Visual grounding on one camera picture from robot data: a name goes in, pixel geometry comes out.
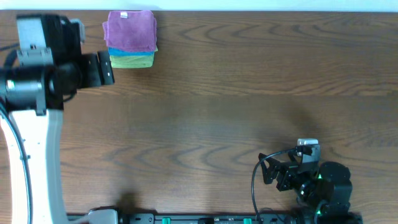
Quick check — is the purple microfiber cloth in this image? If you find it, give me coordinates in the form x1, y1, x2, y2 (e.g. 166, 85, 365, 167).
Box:
102, 11, 157, 52

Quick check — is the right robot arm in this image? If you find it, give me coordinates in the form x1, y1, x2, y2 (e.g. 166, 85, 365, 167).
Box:
259, 152, 361, 223

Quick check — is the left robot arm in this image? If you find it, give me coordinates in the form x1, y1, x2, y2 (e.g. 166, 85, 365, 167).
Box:
1, 49, 119, 223

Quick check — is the folded blue cloth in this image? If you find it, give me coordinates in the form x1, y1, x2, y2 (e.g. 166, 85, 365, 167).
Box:
108, 47, 158, 57

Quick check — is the folded green cloth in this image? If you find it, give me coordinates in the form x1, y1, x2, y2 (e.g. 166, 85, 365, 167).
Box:
109, 53, 155, 68

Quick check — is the right black cable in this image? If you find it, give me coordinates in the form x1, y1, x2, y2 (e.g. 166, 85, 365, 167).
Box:
251, 146, 313, 224

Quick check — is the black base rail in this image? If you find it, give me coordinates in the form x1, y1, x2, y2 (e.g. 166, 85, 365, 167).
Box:
67, 207, 364, 224

